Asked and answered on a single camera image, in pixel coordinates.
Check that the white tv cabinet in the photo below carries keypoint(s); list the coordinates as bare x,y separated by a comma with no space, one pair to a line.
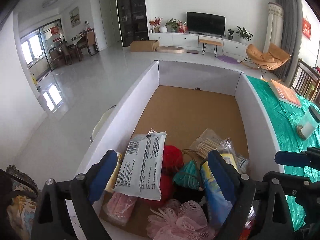
191,41

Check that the small dark potted plant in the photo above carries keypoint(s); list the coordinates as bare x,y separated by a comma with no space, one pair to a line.
230,34

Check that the black beaded mesh fabric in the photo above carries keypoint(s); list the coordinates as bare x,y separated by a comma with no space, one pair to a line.
185,194

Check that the green potted plant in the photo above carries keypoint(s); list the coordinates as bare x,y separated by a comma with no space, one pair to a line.
245,36

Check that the red flower bouquet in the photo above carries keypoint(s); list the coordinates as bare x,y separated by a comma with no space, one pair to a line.
155,23

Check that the orange book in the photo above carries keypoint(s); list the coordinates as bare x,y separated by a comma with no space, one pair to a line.
284,94

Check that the green satin tablecloth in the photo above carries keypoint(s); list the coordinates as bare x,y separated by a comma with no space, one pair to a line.
284,118

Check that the white cardboard box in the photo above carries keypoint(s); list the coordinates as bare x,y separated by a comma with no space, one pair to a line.
184,99

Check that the yellow tissue pack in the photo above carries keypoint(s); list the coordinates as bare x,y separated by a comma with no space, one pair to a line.
112,181

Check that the black flat television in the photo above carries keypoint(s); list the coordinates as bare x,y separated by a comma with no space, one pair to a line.
206,23

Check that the pink mesh bath sponge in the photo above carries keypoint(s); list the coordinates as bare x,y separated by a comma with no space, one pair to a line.
179,221

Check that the white standing air conditioner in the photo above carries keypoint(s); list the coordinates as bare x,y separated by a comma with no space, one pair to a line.
274,25

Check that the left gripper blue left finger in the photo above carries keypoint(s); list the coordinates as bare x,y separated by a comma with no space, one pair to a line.
99,175

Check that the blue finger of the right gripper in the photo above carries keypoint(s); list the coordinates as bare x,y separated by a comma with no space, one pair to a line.
289,158

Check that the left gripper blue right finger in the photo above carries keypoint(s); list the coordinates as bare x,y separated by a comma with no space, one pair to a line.
225,174

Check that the pink napkins plastic pack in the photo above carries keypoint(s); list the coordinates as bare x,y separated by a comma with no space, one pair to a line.
119,208

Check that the black display cabinet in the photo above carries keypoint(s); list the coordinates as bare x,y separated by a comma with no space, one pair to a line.
132,21

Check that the white round vase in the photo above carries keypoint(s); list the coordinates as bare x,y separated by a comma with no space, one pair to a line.
163,29

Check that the grey curtain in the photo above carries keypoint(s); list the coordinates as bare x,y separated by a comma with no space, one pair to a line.
291,37

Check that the small wooden bench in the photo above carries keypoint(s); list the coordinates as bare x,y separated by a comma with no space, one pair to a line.
215,45

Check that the framed wall painting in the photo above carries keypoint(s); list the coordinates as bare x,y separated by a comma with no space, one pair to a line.
74,17

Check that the red wall hanging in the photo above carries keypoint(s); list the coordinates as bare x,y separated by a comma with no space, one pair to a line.
306,28

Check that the white printed wipes pack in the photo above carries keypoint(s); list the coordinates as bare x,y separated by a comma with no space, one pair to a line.
140,171

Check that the wooden sticks plastic bag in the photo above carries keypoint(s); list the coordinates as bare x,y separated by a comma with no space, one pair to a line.
209,141

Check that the dining chair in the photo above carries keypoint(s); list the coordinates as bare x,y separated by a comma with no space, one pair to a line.
88,42

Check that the green plant red flowers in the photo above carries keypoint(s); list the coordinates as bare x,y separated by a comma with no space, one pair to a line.
176,26

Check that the teal striped small pouch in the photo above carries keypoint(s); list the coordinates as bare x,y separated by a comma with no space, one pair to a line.
189,176

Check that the brown cardboard box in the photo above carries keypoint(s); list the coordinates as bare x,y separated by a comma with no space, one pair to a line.
144,46

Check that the floral patterned cushion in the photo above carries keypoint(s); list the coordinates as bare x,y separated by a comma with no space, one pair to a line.
19,198

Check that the clear jar black lid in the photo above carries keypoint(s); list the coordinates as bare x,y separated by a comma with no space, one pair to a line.
309,122

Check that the yellow blue pack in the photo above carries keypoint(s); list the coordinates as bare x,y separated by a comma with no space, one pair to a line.
218,207

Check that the orange lounge chair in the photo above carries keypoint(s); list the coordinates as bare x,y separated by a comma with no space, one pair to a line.
266,62

